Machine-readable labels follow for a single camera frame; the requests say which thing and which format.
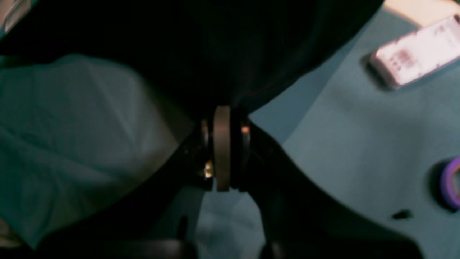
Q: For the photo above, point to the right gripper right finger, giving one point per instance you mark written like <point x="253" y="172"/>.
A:
<point x="300" y="220"/>

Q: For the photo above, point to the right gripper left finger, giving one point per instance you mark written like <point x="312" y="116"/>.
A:
<point x="151" y="222"/>

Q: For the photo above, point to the black t-shirt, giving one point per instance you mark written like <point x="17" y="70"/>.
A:
<point x="202" y="53"/>

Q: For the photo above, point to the black screw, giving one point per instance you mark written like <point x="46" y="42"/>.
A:
<point x="402" y="215"/>

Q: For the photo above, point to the light blue table cloth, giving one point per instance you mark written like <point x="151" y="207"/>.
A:
<point x="79" y="133"/>

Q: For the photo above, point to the purple tape roll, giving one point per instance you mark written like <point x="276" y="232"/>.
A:
<point x="444" y="183"/>

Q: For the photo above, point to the white power bank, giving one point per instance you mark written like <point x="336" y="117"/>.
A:
<point x="418" y="54"/>

